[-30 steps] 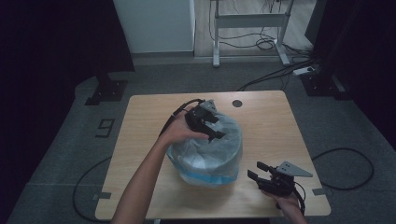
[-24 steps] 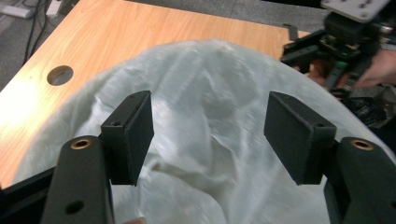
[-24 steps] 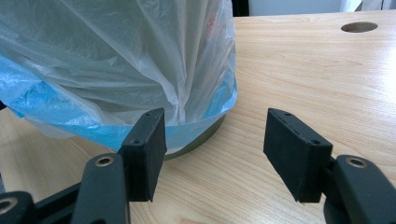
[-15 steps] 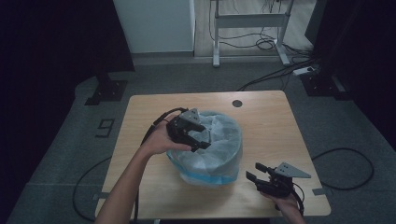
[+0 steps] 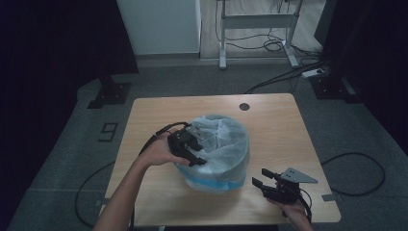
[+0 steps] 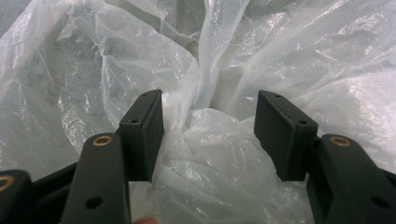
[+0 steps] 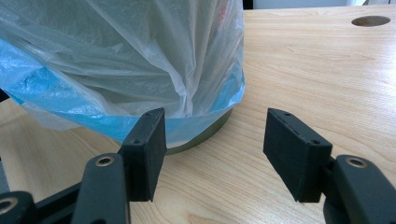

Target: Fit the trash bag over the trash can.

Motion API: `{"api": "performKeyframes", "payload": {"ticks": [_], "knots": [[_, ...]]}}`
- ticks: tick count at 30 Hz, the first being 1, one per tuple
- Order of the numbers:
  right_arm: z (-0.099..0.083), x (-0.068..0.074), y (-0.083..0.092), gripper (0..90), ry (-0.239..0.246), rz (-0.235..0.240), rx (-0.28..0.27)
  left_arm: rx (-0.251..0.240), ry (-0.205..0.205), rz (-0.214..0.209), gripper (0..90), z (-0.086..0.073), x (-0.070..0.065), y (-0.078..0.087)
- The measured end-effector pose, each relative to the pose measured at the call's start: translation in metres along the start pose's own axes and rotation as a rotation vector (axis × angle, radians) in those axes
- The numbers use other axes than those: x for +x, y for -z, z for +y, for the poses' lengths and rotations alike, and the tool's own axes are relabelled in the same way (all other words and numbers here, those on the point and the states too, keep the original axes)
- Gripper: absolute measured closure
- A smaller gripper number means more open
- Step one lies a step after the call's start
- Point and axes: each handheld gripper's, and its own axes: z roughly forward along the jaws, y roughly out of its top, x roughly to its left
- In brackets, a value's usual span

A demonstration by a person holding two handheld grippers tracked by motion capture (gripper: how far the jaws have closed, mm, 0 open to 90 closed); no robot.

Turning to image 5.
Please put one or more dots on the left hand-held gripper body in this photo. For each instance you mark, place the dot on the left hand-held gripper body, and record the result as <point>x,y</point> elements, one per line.
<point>181,139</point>

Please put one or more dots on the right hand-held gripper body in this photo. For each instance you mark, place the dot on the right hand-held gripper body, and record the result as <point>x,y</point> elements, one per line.
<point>285,189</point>

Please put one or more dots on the white and blue plastic bag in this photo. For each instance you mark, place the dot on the white and blue plastic bag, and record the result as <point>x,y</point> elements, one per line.
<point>224,144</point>

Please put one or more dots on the green round bin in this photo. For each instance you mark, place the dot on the green round bin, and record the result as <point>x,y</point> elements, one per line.
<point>239,160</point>

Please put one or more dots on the person's right hand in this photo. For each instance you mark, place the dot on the person's right hand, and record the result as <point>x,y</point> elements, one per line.
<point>290,208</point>

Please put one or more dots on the person's left hand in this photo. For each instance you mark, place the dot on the person's left hand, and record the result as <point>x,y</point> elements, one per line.
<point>158,152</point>

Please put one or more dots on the dark table grommet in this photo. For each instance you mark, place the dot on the dark table grommet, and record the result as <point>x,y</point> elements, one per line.
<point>244,107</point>

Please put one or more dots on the black stand base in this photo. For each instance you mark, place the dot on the black stand base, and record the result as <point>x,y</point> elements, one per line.
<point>333,88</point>
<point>110,93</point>

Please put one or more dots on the white power strip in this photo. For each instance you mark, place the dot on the white power strip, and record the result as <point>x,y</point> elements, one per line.
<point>311,73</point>

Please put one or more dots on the white cabinet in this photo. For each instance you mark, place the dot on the white cabinet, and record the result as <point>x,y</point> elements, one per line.
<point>158,27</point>

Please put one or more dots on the dark curtain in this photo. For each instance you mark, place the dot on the dark curtain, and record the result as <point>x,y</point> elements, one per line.
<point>48,48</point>
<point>375,48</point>

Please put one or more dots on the white desk frame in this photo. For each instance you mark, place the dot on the white desk frame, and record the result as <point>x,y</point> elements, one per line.
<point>256,21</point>

